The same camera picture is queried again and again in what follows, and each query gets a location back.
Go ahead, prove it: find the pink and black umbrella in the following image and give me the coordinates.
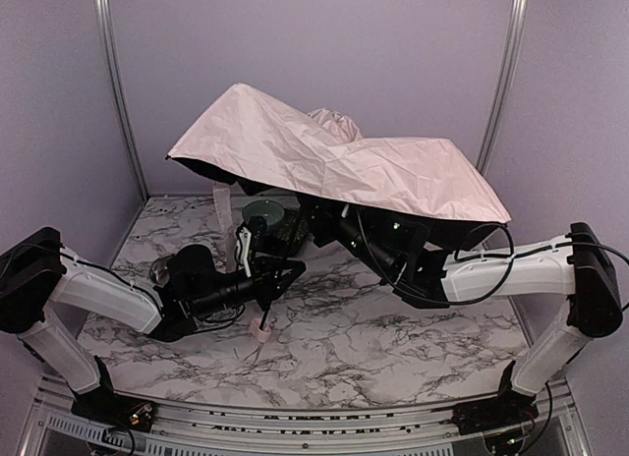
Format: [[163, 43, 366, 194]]
[[162, 82, 512, 362]]

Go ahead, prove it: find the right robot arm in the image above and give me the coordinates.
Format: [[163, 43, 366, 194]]
[[298, 195, 625, 435]]

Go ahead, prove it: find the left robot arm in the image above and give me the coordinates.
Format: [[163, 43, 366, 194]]
[[1, 227, 306, 432]]

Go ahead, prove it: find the black floral square plate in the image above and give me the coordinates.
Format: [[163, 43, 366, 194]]
[[262, 208, 310, 257]]

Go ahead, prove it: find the celadon green ceramic bowl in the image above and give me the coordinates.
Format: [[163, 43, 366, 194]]
[[242, 199, 285, 231]]

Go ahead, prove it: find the small stainless steel bowl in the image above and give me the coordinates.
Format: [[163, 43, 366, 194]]
[[148, 256, 170, 287]]

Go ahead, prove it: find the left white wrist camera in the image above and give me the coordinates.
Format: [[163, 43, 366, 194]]
[[235, 215, 267, 277]]

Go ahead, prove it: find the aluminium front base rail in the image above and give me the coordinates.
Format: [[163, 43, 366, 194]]
[[17, 374, 592, 455]]

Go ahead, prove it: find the right aluminium frame post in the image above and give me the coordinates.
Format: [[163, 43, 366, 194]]
[[476, 0, 529, 175]]

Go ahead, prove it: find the aluminium frame post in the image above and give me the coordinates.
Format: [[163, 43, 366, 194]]
[[94, 0, 149, 203], [476, 0, 529, 175]]

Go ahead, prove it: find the left aluminium frame post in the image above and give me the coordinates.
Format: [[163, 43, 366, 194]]
[[94, 0, 149, 203]]

